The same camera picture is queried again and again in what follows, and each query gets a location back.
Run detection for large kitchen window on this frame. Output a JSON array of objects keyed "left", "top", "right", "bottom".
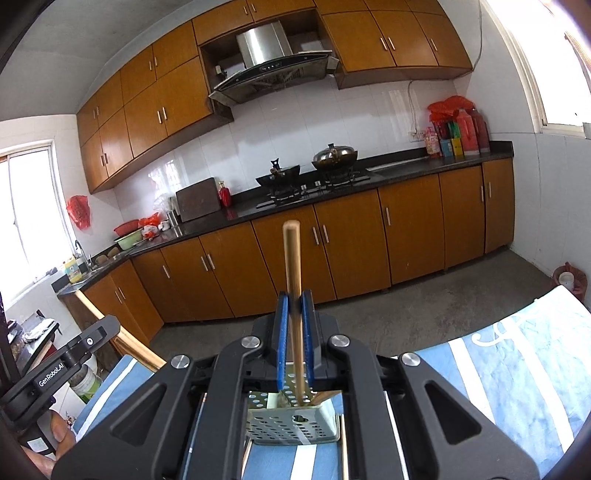
[{"left": 480, "top": 0, "right": 591, "bottom": 137}]

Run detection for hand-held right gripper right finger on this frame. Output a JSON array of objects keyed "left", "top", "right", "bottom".
[{"left": 300, "top": 291, "right": 542, "bottom": 480}]

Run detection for wooden lower cabinets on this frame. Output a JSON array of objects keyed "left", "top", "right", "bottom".
[{"left": 60, "top": 159, "right": 515, "bottom": 342}]

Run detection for blue white striped tablecloth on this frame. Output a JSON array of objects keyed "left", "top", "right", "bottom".
[{"left": 74, "top": 285, "right": 591, "bottom": 480}]

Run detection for white plastic bag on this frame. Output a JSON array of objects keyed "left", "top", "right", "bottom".
[{"left": 154, "top": 194, "right": 178, "bottom": 222}]

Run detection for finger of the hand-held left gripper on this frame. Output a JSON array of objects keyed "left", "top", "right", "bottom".
[{"left": 61, "top": 315, "right": 122, "bottom": 368}]

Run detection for black kitchen countertop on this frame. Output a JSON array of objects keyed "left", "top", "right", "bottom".
[{"left": 51, "top": 141, "right": 514, "bottom": 296}]

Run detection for green perforated chopstick holder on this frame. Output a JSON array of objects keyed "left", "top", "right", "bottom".
[{"left": 244, "top": 360, "right": 343, "bottom": 446}]

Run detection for steel range hood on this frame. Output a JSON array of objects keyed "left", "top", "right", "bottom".
[{"left": 208, "top": 21, "right": 342, "bottom": 106}]

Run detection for colourful small boxes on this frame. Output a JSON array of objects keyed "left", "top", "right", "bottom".
[{"left": 438, "top": 122, "right": 464, "bottom": 159}]

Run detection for black gas stove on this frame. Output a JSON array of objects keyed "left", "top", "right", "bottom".
[{"left": 256, "top": 168, "right": 372, "bottom": 208}]

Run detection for red hanging plastic bag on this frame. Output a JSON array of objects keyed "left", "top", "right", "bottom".
[{"left": 67, "top": 195, "right": 89, "bottom": 232}]

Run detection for wooden cabinets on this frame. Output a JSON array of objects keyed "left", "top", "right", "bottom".
[
  {"left": 76, "top": 0, "right": 474, "bottom": 195},
  {"left": 60, "top": 159, "right": 515, "bottom": 342}
]

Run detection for wooden upper cabinets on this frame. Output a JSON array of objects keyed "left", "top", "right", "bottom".
[{"left": 76, "top": 0, "right": 474, "bottom": 195}]

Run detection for white wall cable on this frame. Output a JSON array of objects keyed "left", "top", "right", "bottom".
[{"left": 407, "top": 23, "right": 485, "bottom": 134}]

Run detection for wooden chair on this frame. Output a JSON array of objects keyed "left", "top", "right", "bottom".
[{"left": 74, "top": 288, "right": 167, "bottom": 372}]

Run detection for white jar green label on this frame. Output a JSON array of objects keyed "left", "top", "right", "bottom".
[{"left": 69, "top": 364, "right": 103, "bottom": 405}]

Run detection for pink bag with white container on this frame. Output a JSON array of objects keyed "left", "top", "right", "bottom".
[{"left": 551, "top": 262, "right": 589, "bottom": 303}]

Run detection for dark wooden cutting board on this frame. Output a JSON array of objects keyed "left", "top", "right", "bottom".
[{"left": 175, "top": 177, "right": 220, "bottom": 223}]

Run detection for person's left hand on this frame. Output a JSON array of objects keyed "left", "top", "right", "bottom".
[{"left": 18, "top": 410, "right": 77, "bottom": 480}]

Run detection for black wok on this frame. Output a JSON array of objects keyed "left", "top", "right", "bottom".
[{"left": 255, "top": 158, "right": 301, "bottom": 190}]

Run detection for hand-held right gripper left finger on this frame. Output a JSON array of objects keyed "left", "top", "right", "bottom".
[{"left": 50, "top": 292, "right": 291, "bottom": 480}]

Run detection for dark pot with lid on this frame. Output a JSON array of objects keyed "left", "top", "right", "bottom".
[{"left": 312, "top": 143, "right": 359, "bottom": 171}]

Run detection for green plastic basin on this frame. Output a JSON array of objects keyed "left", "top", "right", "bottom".
[{"left": 115, "top": 229, "right": 145, "bottom": 251}]

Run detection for red thermos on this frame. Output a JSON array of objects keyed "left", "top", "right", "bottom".
[
  {"left": 459, "top": 108, "right": 481, "bottom": 156},
  {"left": 471, "top": 107, "right": 491, "bottom": 154}
]

